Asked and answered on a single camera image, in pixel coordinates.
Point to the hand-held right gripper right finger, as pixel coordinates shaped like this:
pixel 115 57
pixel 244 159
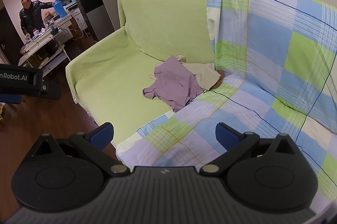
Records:
pixel 227 135

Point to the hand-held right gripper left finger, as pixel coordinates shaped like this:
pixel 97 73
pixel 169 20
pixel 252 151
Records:
pixel 101 135

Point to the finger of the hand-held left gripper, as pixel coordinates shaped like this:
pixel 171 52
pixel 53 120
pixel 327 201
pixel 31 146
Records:
pixel 51 91
pixel 10 99

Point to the purple shirt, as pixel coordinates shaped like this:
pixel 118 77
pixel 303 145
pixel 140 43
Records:
pixel 173 84

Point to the white dining table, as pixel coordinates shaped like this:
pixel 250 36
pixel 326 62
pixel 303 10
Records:
pixel 46 42

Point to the sofa with green cover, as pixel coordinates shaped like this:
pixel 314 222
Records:
pixel 118 82

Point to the brown cloth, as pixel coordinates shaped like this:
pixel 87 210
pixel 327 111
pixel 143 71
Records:
pixel 220 76

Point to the beige garment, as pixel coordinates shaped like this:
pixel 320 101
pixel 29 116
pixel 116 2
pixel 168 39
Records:
pixel 202 71

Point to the white cabinet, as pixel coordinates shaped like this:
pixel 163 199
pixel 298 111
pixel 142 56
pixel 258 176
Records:
pixel 76 21

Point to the blue thermos jug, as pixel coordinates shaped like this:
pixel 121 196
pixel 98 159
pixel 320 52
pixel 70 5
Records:
pixel 59 9

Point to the checked blue green blanket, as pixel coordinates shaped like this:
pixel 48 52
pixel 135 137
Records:
pixel 263 55

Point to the black and grey fridge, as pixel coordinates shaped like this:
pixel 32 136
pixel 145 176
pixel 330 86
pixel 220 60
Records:
pixel 94 11

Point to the light blue toaster oven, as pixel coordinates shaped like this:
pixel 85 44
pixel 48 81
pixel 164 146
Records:
pixel 69 1

